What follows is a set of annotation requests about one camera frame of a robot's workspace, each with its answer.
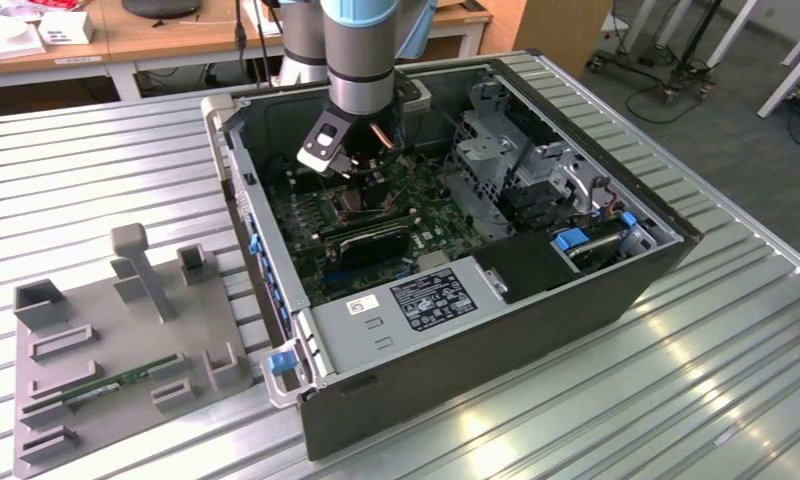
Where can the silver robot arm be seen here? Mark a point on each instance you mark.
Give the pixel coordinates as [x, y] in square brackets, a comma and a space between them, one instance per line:
[360, 65]

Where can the CPU socket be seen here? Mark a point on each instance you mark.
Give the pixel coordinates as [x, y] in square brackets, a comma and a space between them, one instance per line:
[373, 217]

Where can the green RAM stick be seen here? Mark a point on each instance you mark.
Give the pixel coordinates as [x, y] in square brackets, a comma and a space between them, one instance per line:
[366, 226]
[139, 372]

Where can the green motherboard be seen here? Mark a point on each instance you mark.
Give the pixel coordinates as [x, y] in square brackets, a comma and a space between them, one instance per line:
[440, 210]

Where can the silver drive cage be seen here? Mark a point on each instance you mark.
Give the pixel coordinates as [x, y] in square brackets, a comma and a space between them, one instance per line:
[486, 150]

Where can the silver chipset heatsink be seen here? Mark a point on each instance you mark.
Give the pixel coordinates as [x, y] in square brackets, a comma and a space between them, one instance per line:
[434, 260]

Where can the blue retainer clip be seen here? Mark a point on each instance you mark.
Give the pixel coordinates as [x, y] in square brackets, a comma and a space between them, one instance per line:
[253, 245]

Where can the blue disk carrier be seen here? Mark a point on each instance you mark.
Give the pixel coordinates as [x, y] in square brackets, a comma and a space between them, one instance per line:
[569, 239]

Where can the silver power supply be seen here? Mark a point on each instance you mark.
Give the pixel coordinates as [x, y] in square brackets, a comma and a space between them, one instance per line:
[366, 340]

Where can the wooden cabinet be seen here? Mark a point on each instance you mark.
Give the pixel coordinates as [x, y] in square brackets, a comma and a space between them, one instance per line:
[560, 30]

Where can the small blue clip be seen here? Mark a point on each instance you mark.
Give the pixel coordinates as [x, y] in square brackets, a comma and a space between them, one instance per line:
[627, 218]

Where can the wooden desk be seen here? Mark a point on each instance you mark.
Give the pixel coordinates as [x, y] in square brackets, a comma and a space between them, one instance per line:
[173, 35]

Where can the blue case latch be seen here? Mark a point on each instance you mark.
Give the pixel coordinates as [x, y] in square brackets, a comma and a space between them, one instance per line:
[280, 364]

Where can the black round object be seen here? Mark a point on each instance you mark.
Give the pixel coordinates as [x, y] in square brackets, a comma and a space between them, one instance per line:
[160, 7]

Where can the black PC case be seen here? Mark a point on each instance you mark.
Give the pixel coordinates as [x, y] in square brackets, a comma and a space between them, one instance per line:
[506, 380]

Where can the black wheeled stand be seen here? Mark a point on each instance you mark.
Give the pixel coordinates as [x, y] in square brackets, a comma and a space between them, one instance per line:
[680, 75]

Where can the grey parts rack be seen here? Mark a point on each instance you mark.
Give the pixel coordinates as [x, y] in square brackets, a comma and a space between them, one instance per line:
[133, 340]

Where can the small white labelled box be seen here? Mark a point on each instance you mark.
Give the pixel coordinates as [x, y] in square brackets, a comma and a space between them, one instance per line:
[66, 25]

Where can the red white packet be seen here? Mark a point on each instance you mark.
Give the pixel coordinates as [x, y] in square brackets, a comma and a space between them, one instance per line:
[53, 4]

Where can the flat white box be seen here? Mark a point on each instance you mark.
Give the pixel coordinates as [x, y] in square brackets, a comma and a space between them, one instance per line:
[6, 47]

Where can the white tape strip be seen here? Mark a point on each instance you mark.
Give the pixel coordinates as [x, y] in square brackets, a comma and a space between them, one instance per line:
[725, 436]

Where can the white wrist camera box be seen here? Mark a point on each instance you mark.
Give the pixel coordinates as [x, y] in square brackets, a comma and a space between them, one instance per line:
[320, 160]

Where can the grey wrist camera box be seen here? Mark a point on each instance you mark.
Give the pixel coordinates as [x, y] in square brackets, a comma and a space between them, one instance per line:
[416, 97]

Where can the white table frame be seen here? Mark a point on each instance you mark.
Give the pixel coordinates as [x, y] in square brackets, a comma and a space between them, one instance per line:
[792, 80]

